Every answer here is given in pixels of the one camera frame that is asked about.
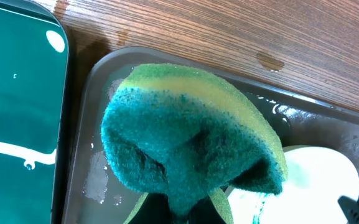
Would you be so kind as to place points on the green yellow sponge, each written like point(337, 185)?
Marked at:
point(184, 132)

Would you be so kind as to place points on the black tray with green water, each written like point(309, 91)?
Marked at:
point(34, 54)

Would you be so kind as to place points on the grey serving tray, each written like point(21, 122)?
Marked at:
point(94, 194)

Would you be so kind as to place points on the white plate tray corner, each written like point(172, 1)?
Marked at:
point(317, 178)

